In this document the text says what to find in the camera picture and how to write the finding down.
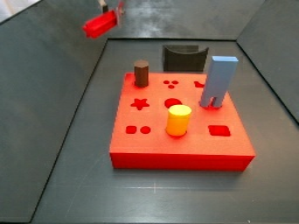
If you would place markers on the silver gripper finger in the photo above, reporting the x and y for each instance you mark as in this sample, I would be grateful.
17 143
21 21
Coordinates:
103 6
119 12

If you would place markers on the red star prism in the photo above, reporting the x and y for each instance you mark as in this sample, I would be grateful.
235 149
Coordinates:
100 24

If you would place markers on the red peg board base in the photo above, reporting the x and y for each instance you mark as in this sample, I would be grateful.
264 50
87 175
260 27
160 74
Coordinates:
166 132

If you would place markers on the dark brown hexagonal peg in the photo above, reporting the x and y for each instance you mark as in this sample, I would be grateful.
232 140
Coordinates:
142 73

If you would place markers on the blue slotted block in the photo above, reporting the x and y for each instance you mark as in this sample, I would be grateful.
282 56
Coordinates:
220 73

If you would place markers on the yellow cylinder peg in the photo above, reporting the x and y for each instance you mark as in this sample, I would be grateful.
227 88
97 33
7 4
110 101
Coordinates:
178 120

